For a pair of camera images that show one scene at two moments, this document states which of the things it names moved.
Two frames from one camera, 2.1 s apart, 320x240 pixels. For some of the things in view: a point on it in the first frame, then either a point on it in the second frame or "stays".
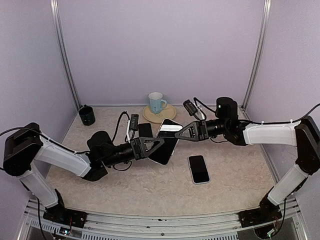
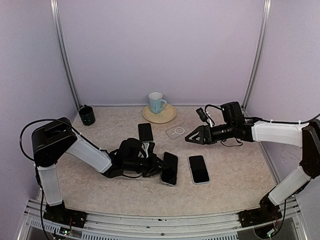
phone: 207,168 stays
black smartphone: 198,168 stays
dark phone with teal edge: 145,130 stays
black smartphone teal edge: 167,130 to 170,174
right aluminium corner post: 260,47 stays
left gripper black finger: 145,153 to 161,166
